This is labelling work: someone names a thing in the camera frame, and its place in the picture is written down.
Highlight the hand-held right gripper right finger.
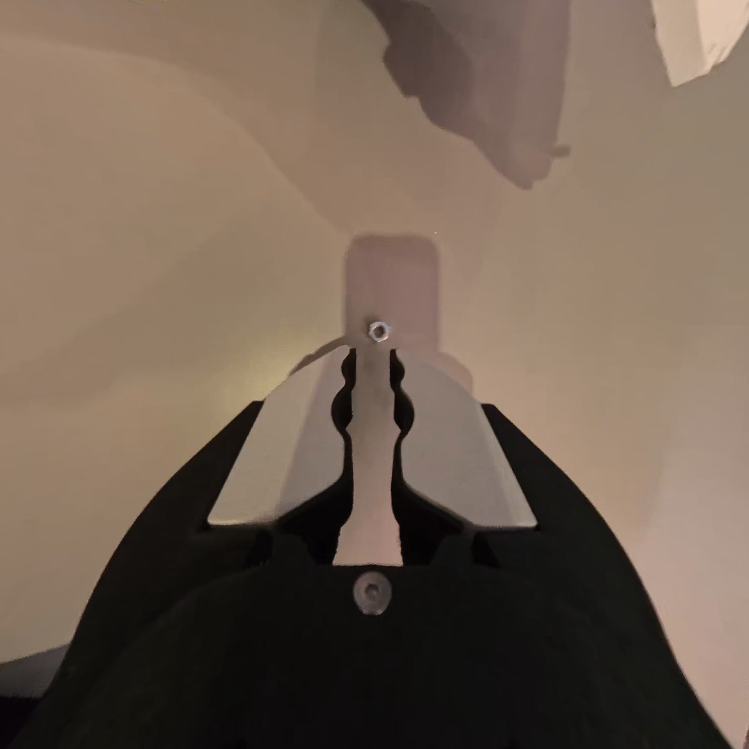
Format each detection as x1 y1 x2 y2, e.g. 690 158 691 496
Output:
388 348 539 551

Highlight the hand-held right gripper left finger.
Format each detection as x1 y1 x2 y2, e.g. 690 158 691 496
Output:
206 345 357 551

